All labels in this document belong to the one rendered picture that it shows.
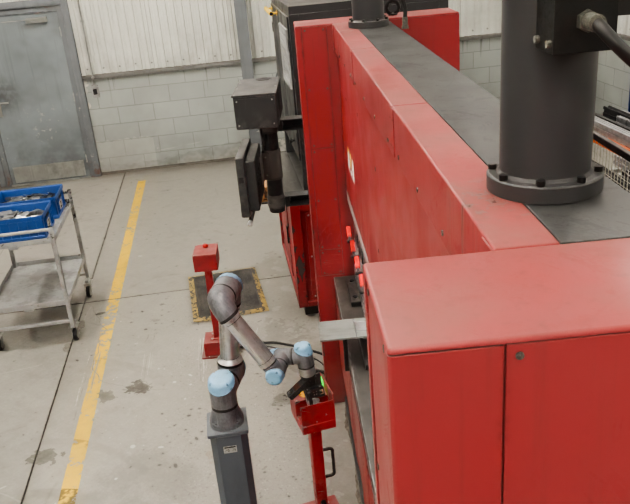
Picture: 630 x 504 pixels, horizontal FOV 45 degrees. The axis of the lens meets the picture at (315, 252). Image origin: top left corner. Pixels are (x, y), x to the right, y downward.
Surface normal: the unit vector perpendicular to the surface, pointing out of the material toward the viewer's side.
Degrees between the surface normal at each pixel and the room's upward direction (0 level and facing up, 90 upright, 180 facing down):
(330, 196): 90
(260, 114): 90
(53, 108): 90
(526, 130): 90
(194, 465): 0
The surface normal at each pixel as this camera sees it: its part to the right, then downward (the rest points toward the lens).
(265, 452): -0.08, -0.92
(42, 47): 0.15, 0.38
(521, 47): -0.71, 0.33
